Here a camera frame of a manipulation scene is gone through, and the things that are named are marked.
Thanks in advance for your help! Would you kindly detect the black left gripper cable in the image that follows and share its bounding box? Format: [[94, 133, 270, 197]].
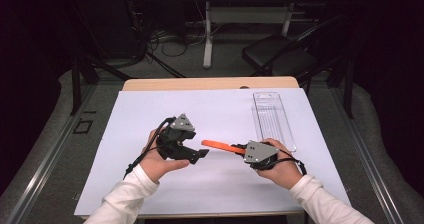
[[123, 116, 177, 181]]

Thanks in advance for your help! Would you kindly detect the white table mat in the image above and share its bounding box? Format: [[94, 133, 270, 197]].
[[73, 87, 352, 217]]

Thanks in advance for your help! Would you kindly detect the person's right hand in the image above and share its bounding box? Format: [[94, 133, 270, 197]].
[[255, 138, 303, 190]]

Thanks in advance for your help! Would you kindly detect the person's left hand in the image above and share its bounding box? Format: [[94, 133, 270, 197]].
[[139, 128, 191, 184]]

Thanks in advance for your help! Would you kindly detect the desk with white legs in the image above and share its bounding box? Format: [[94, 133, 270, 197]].
[[183, 0, 336, 70]]

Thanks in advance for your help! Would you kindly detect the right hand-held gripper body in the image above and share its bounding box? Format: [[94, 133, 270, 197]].
[[242, 140, 280, 170]]

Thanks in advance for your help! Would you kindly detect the metal floor rail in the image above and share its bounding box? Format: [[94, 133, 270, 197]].
[[0, 83, 98, 224], [328, 87, 406, 224]]

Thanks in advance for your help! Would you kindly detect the black metal stand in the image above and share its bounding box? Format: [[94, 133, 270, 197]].
[[68, 3, 134, 117]]

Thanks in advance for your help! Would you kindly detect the bundle of floor cables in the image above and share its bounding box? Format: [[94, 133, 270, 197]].
[[128, 0, 214, 78]]

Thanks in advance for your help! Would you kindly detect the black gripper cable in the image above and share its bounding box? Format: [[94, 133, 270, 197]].
[[263, 148, 308, 177], [123, 116, 177, 181]]

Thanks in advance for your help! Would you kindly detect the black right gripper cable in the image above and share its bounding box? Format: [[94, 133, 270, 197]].
[[263, 148, 308, 177]]

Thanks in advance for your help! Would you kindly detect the black chair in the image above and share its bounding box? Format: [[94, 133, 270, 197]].
[[241, 14, 355, 87]]

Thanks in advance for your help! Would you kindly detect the clear plastic bin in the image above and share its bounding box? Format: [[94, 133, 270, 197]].
[[251, 91, 298, 153]]

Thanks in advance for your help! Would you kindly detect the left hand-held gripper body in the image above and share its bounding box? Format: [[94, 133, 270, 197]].
[[156, 113, 196, 162]]

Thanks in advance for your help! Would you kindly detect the orange phone case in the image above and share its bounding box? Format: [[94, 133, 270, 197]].
[[201, 139, 247, 155]]

